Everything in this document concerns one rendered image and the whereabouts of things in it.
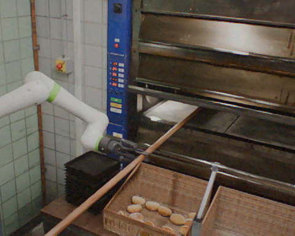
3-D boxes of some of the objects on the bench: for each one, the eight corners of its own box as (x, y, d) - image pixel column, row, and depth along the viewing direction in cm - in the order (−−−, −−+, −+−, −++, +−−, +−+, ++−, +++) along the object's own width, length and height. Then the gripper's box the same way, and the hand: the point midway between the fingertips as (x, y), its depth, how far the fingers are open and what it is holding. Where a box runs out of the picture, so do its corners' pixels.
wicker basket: (138, 193, 286) (139, 160, 276) (210, 217, 262) (214, 182, 252) (101, 229, 245) (101, 192, 235) (183, 260, 222) (187, 220, 212)
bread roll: (182, 226, 247) (185, 216, 249) (168, 221, 251) (171, 211, 253) (184, 227, 252) (187, 217, 254) (170, 222, 256) (173, 212, 257)
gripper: (114, 131, 217) (152, 141, 208) (114, 157, 223) (150, 168, 213) (107, 136, 211) (145, 146, 201) (107, 161, 217) (144, 173, 207)
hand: (142, 155), depth 209 cm, fingers closed on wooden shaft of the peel, 3 cm apart
